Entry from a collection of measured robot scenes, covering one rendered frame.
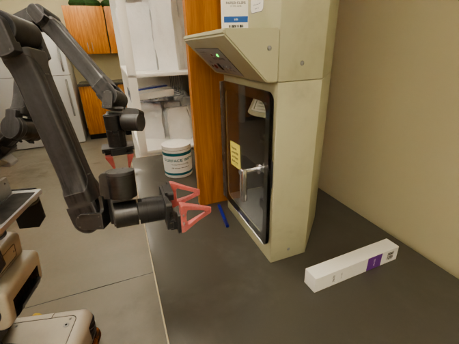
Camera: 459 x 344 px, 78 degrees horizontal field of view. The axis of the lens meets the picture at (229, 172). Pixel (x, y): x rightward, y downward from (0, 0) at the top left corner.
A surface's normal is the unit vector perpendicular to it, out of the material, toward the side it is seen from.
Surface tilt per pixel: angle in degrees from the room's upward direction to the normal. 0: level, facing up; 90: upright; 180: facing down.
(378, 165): 90
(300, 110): 90
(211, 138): 90
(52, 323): 0
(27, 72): 87
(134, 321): 0
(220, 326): 0
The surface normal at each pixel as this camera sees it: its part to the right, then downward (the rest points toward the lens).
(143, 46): -0.16, 0.42
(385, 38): -0.93, 0.17
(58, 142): 0.07, 0.23
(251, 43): 0.36, 0.36
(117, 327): -0.03, -0.91
